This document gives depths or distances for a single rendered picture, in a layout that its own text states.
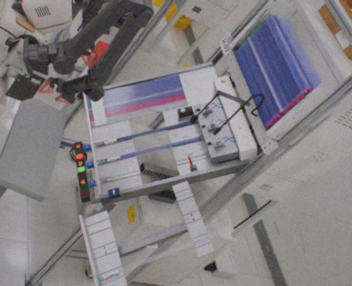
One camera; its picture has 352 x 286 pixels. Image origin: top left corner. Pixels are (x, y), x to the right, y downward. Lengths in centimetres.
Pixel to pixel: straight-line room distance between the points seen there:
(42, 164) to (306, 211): 218
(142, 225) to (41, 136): 67
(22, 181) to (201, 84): 104
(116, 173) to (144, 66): 149
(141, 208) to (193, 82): 72
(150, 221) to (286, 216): 173
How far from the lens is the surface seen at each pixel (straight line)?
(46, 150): 270
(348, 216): 394
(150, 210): 280
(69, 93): 225
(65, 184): 349
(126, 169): 257
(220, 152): 249
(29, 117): 280
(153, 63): 391
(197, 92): 283
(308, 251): 410
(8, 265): 302
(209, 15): 375
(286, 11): 276
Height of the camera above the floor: 241
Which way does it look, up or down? 33 degrees down
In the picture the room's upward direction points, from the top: 44 degrees clockwise
